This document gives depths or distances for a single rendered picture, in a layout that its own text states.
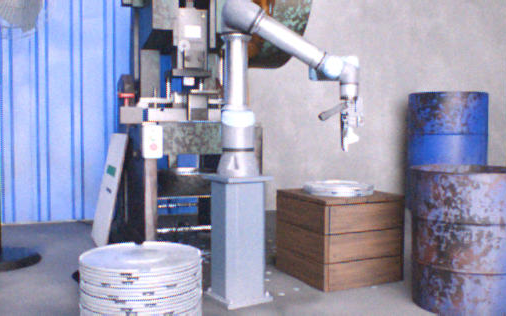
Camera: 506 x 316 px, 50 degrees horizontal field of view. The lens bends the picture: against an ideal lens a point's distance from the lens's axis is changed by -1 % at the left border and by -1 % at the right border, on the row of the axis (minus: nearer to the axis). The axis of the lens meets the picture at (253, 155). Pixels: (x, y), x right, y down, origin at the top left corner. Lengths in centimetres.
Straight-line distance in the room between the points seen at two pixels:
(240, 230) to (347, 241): 45
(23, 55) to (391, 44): 278
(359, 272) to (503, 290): 54
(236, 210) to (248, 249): 15
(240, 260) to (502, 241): 86
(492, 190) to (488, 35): 358
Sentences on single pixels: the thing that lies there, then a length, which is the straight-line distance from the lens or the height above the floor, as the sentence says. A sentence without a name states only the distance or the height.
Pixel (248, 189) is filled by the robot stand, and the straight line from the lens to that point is 189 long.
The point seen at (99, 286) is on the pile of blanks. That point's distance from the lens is 129.
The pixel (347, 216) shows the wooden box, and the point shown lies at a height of 28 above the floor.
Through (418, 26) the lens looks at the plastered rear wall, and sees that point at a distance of 483.
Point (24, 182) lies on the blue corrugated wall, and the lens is 370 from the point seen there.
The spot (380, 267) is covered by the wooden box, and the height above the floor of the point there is 7.
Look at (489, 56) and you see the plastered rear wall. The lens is 532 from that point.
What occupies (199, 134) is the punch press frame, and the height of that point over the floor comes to 59.
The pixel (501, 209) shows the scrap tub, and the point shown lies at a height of 37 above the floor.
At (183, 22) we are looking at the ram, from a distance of 261.
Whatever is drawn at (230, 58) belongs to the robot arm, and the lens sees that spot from 207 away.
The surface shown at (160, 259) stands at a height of 31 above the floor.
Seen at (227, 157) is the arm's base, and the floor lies 52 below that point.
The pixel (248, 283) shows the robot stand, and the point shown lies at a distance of 196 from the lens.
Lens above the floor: 62
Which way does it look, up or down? 3 degrees down
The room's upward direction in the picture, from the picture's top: straight up
